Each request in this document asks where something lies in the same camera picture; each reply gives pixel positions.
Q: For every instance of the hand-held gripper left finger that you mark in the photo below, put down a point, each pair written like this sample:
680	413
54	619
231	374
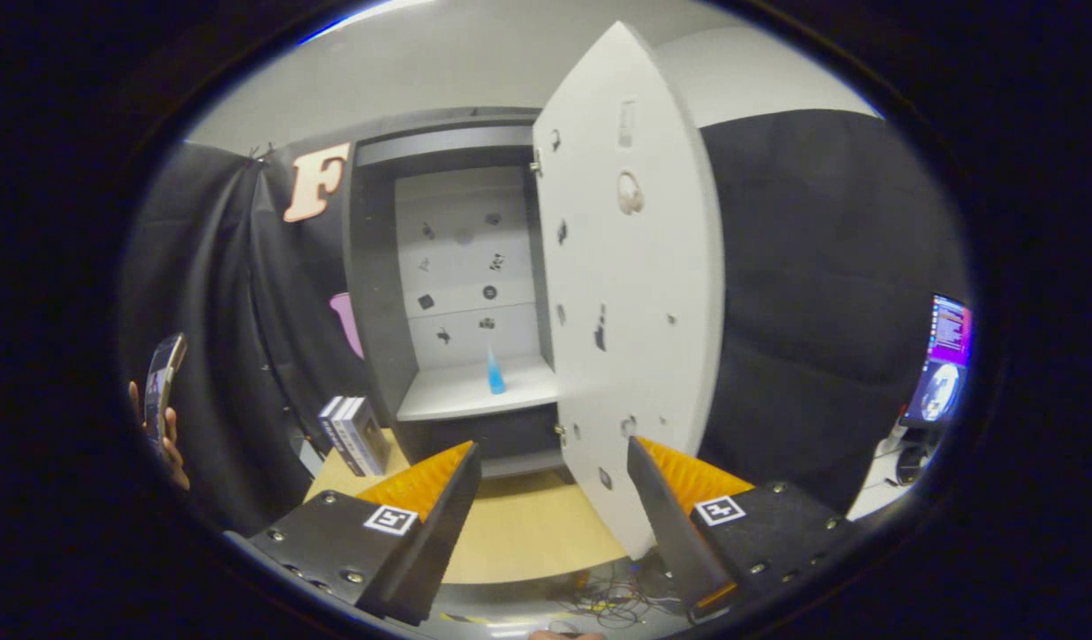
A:
443	533

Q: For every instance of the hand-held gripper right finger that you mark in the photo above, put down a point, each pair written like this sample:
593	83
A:
665	524

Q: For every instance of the small blue cone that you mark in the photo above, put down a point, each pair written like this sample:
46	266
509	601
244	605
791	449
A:
496	380

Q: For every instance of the white cabinet door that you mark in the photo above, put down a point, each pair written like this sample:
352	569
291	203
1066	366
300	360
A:
634	356

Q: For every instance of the white cabinet shelf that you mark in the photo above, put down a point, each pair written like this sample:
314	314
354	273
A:
457	396

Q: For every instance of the white spine book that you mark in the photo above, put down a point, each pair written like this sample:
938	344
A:
343	436

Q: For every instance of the dark blue book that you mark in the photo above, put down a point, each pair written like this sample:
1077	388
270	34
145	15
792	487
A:
329	431

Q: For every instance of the white desk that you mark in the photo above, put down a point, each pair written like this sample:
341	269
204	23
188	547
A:
874	498

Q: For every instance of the grey cabinet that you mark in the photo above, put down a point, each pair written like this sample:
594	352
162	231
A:
372	311

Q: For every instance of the black backdrop cloth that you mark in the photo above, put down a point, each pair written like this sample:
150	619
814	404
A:
821	267

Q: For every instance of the computer monitor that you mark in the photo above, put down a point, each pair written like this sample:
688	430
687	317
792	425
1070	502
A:
945	356

